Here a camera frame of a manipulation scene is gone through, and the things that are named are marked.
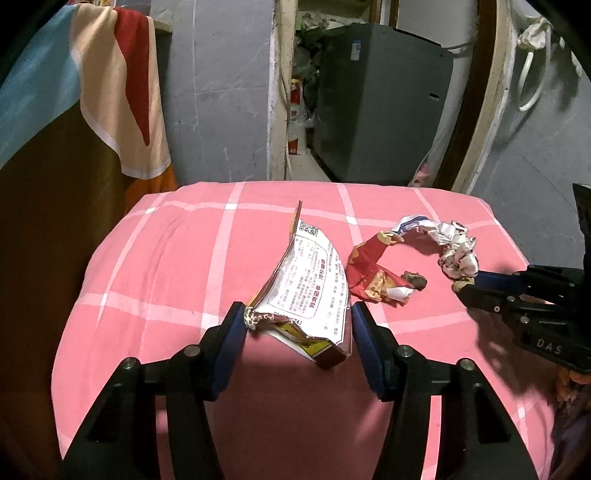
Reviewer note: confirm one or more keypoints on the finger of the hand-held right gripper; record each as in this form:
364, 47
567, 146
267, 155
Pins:
489, 302
494, 277

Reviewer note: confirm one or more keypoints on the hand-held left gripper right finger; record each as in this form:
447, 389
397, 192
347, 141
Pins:
369, 350

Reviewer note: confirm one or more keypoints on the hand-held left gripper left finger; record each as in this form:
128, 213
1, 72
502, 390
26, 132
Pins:
228, 350

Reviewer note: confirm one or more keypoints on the white printed paper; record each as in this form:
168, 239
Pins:
455, 249

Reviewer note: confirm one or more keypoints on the small brown scrap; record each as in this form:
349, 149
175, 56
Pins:
414, 280

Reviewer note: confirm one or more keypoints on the red wrapper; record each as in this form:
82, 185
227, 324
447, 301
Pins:
374, 272

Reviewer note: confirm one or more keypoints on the white yellow snack bag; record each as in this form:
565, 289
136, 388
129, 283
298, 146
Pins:
309, 286

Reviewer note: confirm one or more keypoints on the person's right forearm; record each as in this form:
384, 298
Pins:
570, 438

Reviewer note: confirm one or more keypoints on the person's right hand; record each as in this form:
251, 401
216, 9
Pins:
575, 385

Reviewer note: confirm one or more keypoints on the pink checked blanket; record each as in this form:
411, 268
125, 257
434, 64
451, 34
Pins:
184, 277

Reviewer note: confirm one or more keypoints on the grey washing machine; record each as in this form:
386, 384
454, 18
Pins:
378, 101

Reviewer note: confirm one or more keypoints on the red and white plastic bag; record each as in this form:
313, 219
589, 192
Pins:
298, 120

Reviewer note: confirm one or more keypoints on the pile of crumpled bags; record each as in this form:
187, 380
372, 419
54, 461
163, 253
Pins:
307, 50

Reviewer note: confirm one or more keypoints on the blue and brown cloth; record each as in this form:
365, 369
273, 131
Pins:
41, 69

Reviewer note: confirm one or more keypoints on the wooden door frame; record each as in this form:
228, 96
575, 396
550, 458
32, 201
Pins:
489, 115

